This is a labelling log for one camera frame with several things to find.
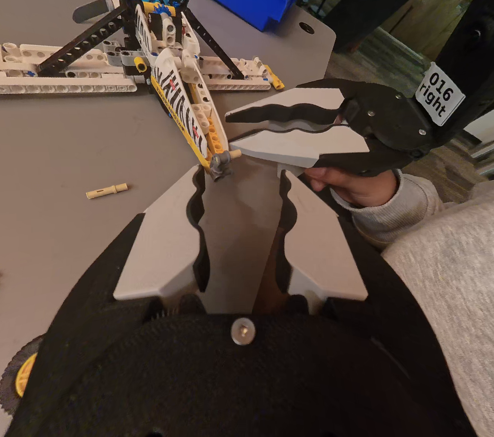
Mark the person's right forearm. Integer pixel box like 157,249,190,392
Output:
332,172,444,250

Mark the person's right hand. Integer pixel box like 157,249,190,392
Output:
305,167,400,208

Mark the zebra striped lego model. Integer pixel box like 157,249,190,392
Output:
0,0,286,183

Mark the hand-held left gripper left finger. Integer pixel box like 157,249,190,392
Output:
112,165,211,300

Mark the person's grey sweatshirt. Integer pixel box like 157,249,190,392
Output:
382,182,494,437

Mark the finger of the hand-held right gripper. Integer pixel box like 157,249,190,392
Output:
225,87,346,125
228,125,370,177

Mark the black lego wheel yellow hub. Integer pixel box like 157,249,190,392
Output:
0,335,45,416

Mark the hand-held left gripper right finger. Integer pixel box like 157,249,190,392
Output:
275,170,369,302

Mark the tan lego pin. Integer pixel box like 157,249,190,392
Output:
86,183,129,200

